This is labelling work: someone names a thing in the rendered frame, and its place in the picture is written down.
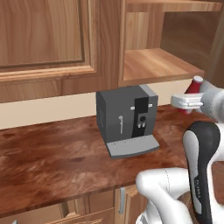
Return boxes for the wooden wall cabinet door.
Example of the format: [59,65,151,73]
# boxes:
[0,0,123,104]

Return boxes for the wooden swung-open cabinet door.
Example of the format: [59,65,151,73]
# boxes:
[203,11,224,89]

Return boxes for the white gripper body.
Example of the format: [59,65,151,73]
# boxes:
[170,93,205,110]

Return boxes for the red ketchup bottle white cap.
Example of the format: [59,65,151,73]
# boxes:
[178,75,205,116]

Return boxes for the grey coffee machine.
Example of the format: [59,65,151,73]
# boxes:
[95,83,161,160]

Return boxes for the wooden base cabinet panel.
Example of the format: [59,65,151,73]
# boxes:
[0,189,116,224]

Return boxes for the grey cabinet door handle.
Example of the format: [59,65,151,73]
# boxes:
[118,186,127,215]

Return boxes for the wooden base cabinet door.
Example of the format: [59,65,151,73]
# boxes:
[113,184,149,224]

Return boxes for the open wooden wall cabinet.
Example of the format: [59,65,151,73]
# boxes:
[117,0,224,88]

